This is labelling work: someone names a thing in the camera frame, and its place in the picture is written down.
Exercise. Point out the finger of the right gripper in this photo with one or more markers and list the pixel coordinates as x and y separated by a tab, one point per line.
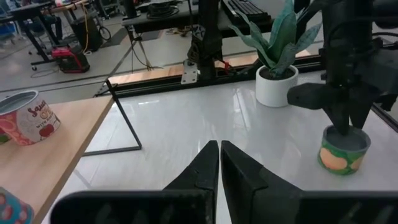
359	113
340	119

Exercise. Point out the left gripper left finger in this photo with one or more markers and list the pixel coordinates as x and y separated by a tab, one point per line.
192	199

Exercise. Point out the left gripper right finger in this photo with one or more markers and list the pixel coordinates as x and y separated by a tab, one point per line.
248	199

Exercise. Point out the short green peach can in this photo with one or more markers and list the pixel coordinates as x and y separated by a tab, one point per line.
340	155

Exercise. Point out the cherries label tin can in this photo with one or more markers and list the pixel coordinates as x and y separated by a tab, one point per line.
14	208

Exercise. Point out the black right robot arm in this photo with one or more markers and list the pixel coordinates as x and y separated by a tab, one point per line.
345	18

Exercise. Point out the artificial plant white pot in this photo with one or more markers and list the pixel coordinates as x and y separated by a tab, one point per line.
276	87

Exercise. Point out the black keyboard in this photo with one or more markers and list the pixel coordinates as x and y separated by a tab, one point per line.
245	9

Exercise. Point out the pink white sauce can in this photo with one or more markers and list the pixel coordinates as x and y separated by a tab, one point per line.
29	121

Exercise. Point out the black background desk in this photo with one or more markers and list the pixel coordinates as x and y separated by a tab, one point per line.
146	21

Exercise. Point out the red black floor device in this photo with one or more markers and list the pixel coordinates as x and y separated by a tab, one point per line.
70	60

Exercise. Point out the black floor box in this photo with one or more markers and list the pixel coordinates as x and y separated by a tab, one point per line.
87	34

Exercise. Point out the black wheeled background table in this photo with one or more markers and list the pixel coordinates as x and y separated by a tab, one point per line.
34	12

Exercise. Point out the black table edge rail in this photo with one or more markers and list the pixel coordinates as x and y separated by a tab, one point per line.
155	85

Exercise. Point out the grey metal corner bracket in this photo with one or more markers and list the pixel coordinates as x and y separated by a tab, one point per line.
189	74

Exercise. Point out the wooden shelf black metal frame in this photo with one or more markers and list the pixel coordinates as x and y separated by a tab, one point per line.
62	149

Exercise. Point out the black vertical frame post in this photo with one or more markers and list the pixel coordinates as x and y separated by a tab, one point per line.
208	31

